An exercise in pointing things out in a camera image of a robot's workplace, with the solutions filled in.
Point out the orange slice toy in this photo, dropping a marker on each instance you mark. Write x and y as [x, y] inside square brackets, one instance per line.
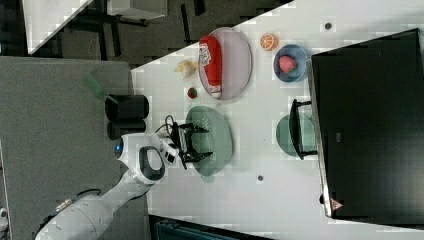
[269, 41]

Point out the green cup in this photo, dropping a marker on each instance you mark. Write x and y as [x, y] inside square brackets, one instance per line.
[284, 140]

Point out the black cylinder stand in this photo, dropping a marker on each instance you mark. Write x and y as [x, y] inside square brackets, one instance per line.
[126, 114]

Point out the red ketchup bottle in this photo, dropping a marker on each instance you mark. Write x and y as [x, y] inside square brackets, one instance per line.
[211, 61]

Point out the blue bowl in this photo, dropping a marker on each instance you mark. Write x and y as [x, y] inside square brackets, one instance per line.
[299, 55]

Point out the red strawberry in bowl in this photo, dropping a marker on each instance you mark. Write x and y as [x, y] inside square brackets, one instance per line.
[287, 64]

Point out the black toaster oven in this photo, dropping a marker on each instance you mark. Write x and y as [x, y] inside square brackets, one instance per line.
[368, 116]

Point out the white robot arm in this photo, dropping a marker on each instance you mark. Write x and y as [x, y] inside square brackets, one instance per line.
[146, 156]

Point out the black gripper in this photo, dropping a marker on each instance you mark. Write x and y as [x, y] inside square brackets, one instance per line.
[181, 137]

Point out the green strainer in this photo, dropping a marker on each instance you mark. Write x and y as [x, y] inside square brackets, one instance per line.
[217, 140]

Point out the peeled banana toy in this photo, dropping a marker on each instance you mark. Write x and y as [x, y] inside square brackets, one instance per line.
[186, 68]

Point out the pink round plate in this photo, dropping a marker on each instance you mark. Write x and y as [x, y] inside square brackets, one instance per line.
[236, 63]

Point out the small red strawberry toy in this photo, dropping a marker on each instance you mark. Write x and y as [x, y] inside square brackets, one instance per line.
[192, 93]

